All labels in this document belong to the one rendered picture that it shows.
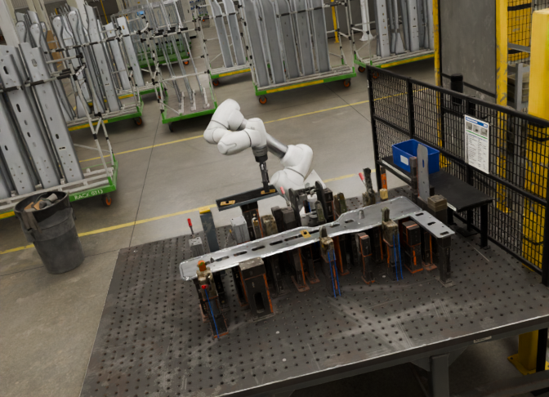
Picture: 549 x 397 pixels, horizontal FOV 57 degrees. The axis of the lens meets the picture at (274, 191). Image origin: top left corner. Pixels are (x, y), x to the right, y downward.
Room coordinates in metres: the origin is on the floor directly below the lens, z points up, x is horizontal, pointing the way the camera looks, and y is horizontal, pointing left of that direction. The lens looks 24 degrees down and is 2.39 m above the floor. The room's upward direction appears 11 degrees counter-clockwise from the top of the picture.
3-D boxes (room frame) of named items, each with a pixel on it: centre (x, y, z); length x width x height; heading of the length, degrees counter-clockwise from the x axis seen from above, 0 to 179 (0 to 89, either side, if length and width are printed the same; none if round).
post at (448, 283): (2.17, -0.81, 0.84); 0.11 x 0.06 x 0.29; 11
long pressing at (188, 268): (2.40, -0.11, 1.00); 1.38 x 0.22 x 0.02; 101
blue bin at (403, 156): (2.96, -0.93, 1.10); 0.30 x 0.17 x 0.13; 14
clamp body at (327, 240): (2.26, -0.22, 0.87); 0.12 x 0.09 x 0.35; 11
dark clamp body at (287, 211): (2.60, -0.05, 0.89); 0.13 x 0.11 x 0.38; 11
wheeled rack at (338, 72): (9.66, -0.92, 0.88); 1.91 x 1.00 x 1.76; 91
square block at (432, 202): (2.43, -0.88, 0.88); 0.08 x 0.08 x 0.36; 11
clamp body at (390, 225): (2.29, -0.56, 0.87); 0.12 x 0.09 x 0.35; 11
